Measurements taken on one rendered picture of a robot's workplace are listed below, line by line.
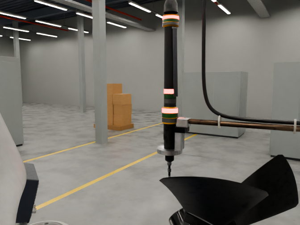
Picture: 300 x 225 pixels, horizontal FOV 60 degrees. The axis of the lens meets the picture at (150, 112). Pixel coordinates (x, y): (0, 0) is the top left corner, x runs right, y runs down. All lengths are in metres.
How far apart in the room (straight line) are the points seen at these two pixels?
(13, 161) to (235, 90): 7.64
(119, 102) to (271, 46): 7.35
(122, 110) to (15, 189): 8.59
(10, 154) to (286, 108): 5.97
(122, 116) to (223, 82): 3.49
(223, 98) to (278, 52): 5.49
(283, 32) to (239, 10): 2.23
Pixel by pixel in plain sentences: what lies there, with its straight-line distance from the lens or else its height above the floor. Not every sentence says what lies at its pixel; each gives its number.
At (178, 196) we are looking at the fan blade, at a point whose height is 1.36.
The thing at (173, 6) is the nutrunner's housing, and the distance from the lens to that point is 0.72.
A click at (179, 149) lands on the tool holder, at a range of 0.70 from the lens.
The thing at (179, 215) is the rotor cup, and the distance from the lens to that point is 0.85.
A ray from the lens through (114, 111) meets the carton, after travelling 9.09.
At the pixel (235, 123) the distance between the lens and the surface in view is 0.66.
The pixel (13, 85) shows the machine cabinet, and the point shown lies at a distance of 7.29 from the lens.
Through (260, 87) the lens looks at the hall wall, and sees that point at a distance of 12.91.
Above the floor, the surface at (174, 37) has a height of 1.76.
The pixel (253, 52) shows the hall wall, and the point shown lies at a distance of 13.03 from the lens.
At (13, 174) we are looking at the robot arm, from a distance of 0.35.
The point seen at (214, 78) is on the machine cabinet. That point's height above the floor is 1.75.
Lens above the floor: 1.64
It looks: 7 degrees down
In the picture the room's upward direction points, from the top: straight up
